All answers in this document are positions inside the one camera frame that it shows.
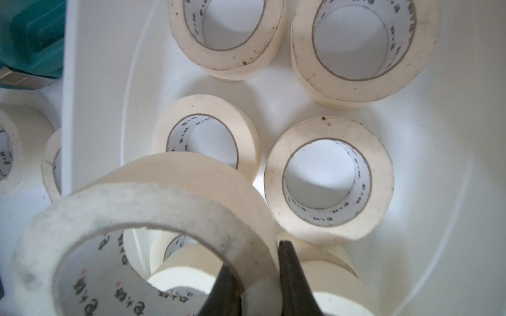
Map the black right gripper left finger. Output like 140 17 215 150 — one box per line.
197 265 242 316

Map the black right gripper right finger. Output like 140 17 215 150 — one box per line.
278 240 323 316

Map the cream tape roll four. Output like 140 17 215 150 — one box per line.
148 232 381 315

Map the cream tape roll two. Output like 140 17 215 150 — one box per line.
264 116 395 246

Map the cream tape roll one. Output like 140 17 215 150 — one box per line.
12 152 283 315

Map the cream tape roll three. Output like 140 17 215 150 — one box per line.
1 103 54 195

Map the white plastic storage box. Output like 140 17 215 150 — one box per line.
63 1 505 315

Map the cream tape roll five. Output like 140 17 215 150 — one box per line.
150 94 262 182

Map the cream tape roll eight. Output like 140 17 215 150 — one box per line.
41 129 62 202

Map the cream tape roll six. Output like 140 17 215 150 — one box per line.
167 0 287 82

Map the cream tape roll seven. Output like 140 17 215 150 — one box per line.
291 1 441 109

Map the green tool case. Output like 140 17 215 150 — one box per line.
1 0 67 90

